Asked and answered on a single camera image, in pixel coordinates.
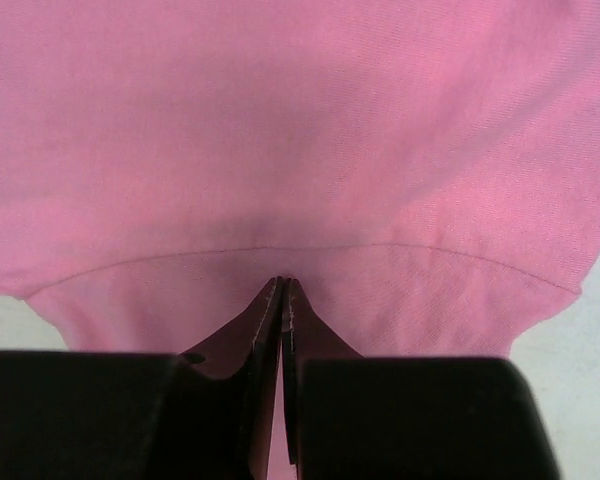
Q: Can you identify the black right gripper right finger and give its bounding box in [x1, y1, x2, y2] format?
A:
[281, 279, 560, 479]

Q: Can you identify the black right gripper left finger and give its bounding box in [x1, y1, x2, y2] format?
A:
[0, 278, 283, 479]

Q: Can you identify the pink t shirt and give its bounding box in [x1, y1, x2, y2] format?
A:
[0, 1, 600, 479]

